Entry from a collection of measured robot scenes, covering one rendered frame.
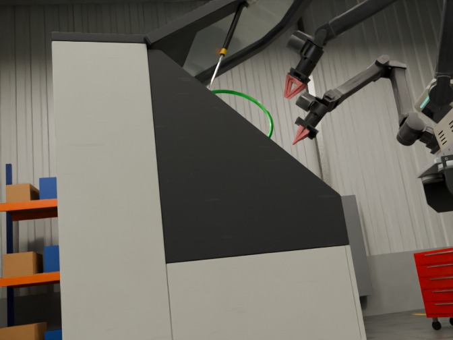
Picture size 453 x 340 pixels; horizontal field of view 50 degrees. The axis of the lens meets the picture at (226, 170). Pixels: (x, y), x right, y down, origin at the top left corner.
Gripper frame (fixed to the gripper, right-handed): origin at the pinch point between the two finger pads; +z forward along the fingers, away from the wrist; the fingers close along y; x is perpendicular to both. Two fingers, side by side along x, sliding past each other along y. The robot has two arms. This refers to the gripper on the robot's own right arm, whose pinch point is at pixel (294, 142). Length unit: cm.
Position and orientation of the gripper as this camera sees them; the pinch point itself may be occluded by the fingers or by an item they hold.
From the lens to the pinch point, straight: 198.4
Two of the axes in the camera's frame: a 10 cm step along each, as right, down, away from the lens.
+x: 0.0, -2.4, -9.7
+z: -6.2, 7.6, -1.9
